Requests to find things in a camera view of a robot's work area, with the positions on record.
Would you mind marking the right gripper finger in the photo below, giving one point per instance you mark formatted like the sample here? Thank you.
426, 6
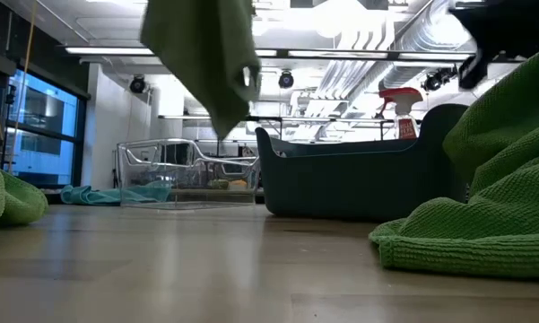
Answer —
472, 72

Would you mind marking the bright green microfiber towel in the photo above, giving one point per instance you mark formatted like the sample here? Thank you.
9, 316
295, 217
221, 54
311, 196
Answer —
498, 179
9, 202

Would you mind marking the pale green microfiber towel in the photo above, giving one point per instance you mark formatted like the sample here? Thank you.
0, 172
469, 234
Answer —
197, 58

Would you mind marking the teal microfiber towel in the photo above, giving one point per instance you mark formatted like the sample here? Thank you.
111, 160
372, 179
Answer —
89, 196

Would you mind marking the red trigger spray bottle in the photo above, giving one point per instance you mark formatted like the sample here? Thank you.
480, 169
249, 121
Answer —
405, 125

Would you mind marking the dark teal plastic basket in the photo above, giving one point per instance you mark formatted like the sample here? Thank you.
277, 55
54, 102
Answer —
341, 184

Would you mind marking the clear plastic basket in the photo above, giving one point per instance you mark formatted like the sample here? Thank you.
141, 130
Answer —
184, 179

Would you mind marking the ceiling light strip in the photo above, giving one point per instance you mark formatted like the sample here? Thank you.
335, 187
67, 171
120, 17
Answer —
110, 50

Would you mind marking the large glass window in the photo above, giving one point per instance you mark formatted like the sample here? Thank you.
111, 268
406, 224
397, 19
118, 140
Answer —
40, 134

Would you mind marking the black ceiling camera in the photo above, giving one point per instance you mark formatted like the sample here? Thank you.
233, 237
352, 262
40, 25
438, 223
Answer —
137, 84
286, 80
437, 80

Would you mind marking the silver ventilation duct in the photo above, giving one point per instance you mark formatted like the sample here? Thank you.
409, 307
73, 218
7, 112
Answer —
435, 31

